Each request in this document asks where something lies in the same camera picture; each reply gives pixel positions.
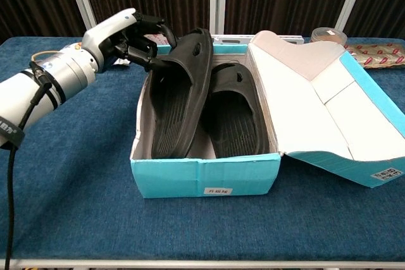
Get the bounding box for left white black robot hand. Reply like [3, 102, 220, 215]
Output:
[81, 8, 178, 73]

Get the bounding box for black rubber slipper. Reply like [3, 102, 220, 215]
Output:
[151, 27, 215, 159]
[195, 63, 271, 159]

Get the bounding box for light blue open shoe box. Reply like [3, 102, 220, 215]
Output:
[129, 30, 405, 200]

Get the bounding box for blue table cloth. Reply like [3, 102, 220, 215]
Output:
[0, 35, 405, 263]

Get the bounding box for round clear container brown contents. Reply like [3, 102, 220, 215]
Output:
[311, 27, 347, 46]

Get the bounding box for gold red wrapped package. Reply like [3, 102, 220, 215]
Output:
[344, 42, 405, 70]

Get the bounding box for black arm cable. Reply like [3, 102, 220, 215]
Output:
[0, 60, 53, 270]

